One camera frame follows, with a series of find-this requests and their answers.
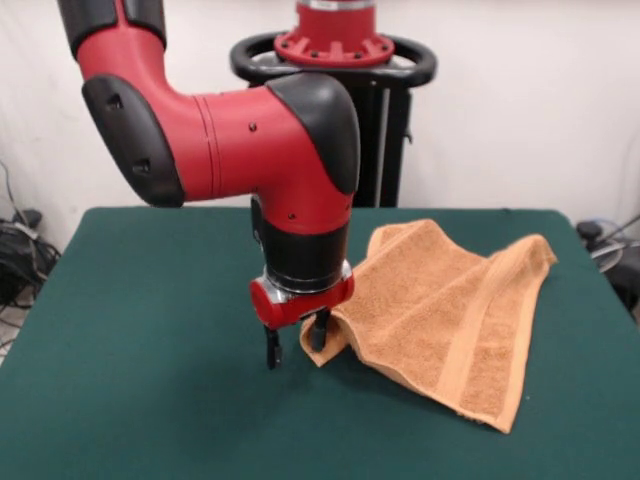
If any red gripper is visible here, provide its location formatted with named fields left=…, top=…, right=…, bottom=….
left=248, top=272, right=356, bottom=371

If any orange terry towel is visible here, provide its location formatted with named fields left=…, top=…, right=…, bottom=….
left=298, top=218, right=559, bottom=435

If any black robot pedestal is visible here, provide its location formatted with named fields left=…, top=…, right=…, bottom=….
left=229, top=32, right=440, bottom=209

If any blue cable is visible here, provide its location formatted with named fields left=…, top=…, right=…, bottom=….
left=587, top=214, right=640, bottom=246

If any dark green table cloth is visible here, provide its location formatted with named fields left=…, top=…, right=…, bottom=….
left=0, top=206, right=640, bottom=480

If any black cable bundle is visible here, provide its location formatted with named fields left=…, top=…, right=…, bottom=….
left=0, top=159, right=64, bottom=351

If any black bulky object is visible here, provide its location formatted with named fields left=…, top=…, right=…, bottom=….
left=607, top=262, right=640, bottom=321

